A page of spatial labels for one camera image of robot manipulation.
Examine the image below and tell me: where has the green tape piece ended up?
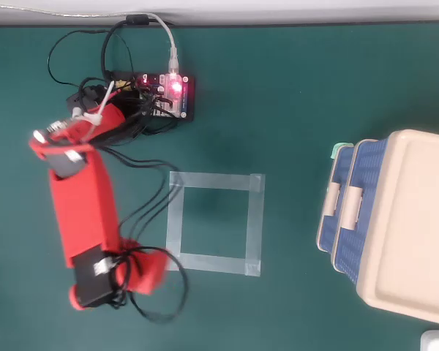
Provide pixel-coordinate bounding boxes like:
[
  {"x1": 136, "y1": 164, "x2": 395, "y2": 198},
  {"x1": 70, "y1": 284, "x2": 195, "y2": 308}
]
[{"x1": 330, "y1": 142, "x2": 354, "y2": 160}]

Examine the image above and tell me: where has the blue woven drawer taped handle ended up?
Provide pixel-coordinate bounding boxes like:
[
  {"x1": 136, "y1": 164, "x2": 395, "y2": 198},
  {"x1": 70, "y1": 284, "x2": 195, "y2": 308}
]
[{"x1": 316, "y1": 143, "x2": 355, "y2": 257}]

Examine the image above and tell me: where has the beige cylindrical drawer handle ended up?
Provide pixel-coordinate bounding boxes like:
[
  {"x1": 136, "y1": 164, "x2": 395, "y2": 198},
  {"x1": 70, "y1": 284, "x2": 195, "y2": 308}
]
[{"x1": 341, "y1": 185, "x2": 364, "y2": 230}]

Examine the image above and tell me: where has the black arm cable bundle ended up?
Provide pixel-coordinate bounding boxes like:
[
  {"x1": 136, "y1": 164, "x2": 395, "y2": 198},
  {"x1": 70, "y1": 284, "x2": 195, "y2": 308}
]
[{"x1": 94, "y1": 120, "x2": 190, "y2": 325}]

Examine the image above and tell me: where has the beige plastic drawer cabinet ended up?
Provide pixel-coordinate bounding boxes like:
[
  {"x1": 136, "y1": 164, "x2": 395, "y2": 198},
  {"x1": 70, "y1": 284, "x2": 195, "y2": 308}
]
[{"x1": 329, "y1": 129, "x2": 439, "y2": 328}]

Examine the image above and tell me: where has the thick black power cable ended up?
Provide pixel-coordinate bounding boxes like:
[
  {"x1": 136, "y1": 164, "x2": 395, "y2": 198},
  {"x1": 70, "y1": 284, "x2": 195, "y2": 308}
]
[{"x1": 100, "y1": 20, "x2": 175, "y2": 80}]

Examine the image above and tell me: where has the black controller board with LED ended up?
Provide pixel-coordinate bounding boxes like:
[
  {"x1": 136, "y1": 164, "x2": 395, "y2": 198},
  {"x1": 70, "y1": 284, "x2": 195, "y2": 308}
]
[{"x1": 130, "y1": 71, "x2": 198, "y2": 123}]

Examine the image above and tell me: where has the grey USB cable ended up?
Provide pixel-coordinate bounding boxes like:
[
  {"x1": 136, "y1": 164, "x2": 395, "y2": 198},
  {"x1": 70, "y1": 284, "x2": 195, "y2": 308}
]
[{"x1": 0, "y1": 4, "x2": 181, "y2": 75}]

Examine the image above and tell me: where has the translucent tape strip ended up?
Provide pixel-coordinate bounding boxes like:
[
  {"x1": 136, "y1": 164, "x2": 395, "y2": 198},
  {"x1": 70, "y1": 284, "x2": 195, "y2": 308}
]
[
  {"x1": 165, "y1": 170, "x2": 186, "y2": 272},
  {"x1": 244, "y1": 173, "x2": 266, "y2": 277},
  {"x1": 165, "y1": 251, "x2": 261, "y2": 277},
  {"x1": 169, "y1": 170, "x2": 266, "y2": 192}
]

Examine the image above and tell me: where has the red gripper with motor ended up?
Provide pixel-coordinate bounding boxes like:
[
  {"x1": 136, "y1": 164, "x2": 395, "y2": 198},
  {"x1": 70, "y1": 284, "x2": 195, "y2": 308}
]
[{"x1": 118, "y1": 238, "x2": 170, "y2": 296}]

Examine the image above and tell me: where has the blue woven drawer plain handle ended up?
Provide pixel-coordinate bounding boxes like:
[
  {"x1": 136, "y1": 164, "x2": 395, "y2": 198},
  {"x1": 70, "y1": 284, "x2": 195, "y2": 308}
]
[{"x1": 331, "y1": 137, "x2": 389, "y2": 287}]

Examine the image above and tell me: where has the thin black cable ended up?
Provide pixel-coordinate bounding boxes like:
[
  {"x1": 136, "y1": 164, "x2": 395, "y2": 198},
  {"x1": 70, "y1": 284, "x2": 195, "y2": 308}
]
[{"x1": 46, "y1": 29, "x2": 109, "y2": 88}]

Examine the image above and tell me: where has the white zip tie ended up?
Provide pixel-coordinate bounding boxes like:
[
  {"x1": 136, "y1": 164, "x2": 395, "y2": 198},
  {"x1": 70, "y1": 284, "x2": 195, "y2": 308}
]
[{"x1": 71, "y1": 80, "x2": 115, "y2": 127}]

